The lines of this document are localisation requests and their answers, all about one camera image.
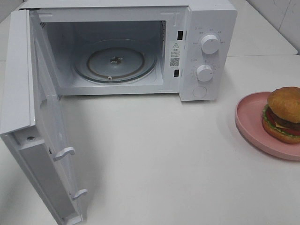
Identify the toy burger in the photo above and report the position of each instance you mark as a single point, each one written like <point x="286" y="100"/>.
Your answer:
<point x="281" y="115"/>

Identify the white microwave knob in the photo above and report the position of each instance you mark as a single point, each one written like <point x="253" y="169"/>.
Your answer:
<point x="210" y="43"/>
<point x="204" y="73"/>

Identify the round white door release button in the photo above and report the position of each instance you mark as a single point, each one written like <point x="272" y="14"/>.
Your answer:
<point x="199" y="92"/>

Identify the white microwave door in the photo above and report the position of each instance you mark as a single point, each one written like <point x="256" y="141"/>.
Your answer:
<point x="31" y="123"/>

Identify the glass microwave turntable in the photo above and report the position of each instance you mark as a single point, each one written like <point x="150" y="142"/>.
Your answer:
<point x="115" y="61"/>

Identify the white microwave oven body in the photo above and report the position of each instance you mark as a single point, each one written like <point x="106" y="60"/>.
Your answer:
<point x="174" y="28"/>

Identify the pink round plate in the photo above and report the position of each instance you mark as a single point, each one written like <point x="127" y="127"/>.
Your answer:
<point x="249" y="122"/>

